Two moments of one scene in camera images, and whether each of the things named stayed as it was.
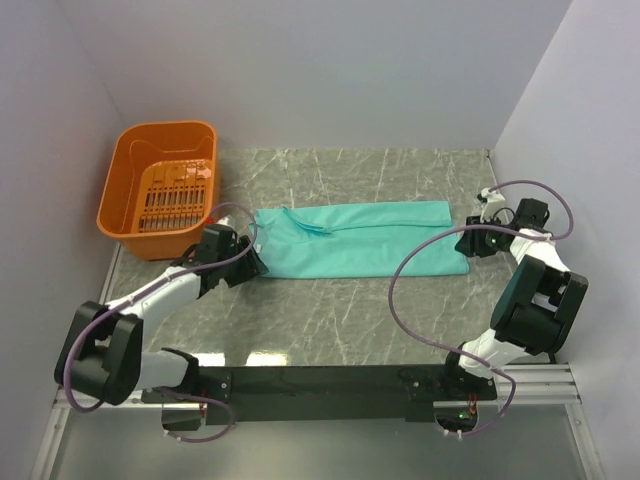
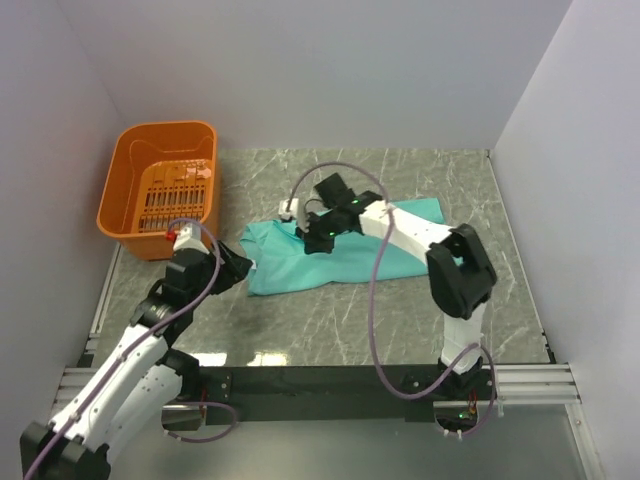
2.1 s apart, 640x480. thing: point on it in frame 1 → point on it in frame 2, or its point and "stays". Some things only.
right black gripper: (470, 244) → (312, 243)
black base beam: (329, 393) stays
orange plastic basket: (161, 187) stays
